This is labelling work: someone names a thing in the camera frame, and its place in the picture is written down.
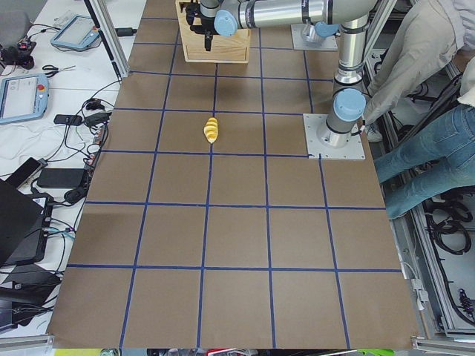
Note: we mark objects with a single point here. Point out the blue teach pendant far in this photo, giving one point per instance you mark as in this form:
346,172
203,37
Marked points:
78,34

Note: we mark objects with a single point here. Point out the toy bread loaf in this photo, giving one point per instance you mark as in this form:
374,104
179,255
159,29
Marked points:
211,130

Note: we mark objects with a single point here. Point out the blue teach pendant near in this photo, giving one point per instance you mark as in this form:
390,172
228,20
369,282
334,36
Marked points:
24,98

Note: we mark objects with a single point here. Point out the wooden drawer cabinet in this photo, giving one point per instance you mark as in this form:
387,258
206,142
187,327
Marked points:
232,50

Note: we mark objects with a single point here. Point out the aluminium frame column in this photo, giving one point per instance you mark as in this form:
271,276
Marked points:
99,13

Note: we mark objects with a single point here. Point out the black smartphone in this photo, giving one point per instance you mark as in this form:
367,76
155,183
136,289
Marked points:
24,172

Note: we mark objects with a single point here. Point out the blue teach pendant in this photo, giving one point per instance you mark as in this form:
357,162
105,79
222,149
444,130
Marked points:
78,34
24,98

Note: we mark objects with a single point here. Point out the black power brick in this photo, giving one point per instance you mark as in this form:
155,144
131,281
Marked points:
60,177

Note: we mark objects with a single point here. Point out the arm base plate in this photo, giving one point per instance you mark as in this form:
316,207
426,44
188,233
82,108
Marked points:
317,37
322,143

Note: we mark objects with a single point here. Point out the black laptop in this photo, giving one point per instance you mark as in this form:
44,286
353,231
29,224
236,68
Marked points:
24,219

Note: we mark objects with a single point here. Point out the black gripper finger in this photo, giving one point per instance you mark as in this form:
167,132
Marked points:
208,37

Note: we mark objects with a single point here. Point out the black scissors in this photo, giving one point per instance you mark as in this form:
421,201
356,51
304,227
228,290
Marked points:
51,70

